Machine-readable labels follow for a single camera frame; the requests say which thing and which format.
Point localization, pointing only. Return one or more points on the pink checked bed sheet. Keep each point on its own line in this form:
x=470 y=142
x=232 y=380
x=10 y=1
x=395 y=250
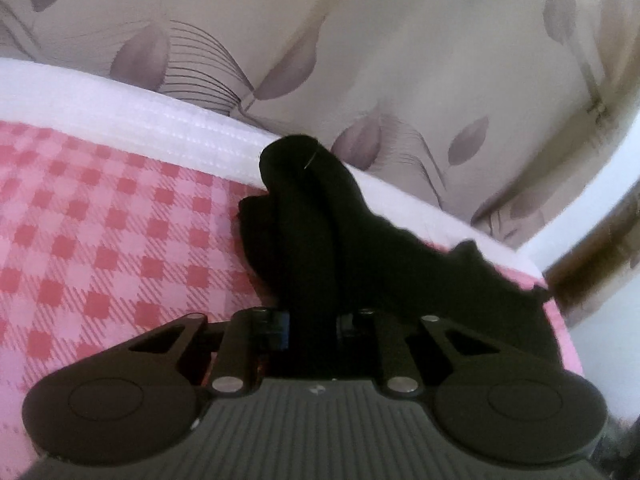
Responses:
x=100 y=240

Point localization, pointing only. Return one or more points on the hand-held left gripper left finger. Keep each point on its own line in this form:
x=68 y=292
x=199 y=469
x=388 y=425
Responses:
x=285 y=332

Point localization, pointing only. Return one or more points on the black cloth garment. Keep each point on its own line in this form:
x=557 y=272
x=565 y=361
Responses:
x=310 y=220

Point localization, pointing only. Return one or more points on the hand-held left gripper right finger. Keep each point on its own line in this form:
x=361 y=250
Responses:
x=380 y=345

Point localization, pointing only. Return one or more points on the brown wooden furniture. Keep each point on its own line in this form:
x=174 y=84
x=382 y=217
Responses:
x=595 y=265

